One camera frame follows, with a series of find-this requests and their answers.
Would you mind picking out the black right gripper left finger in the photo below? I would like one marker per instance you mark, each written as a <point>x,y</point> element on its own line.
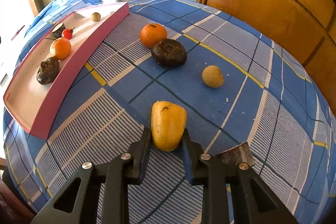
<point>100,190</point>

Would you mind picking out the dark cylinder log slice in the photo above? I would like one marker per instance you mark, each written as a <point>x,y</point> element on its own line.
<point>57,31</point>

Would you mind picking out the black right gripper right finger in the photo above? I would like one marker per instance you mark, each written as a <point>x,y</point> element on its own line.
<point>236,186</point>

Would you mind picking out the pink white cardboard tray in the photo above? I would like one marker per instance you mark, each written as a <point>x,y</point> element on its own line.
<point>34,106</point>

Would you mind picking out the small red tomato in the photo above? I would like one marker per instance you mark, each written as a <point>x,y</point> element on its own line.
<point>67,33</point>

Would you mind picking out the orange mandarin with stem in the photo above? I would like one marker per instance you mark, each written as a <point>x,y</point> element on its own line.
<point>60,48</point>

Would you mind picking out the brown bark wood chunk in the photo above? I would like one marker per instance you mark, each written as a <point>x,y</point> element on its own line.
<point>236,155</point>

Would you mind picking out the yellow bell pepper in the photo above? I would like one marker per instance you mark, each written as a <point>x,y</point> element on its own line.
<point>168,122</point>

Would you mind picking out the dark round mangosteen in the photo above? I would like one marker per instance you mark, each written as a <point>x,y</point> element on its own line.
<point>169,53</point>

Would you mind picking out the small tan round fruit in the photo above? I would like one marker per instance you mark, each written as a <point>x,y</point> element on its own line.
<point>95,17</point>

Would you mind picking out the blue plaid tablecloth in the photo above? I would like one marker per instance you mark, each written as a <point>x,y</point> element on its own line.
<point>267,99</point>

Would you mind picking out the dark wrinkled avocado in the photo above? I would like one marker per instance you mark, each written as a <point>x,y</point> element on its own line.
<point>48,71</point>

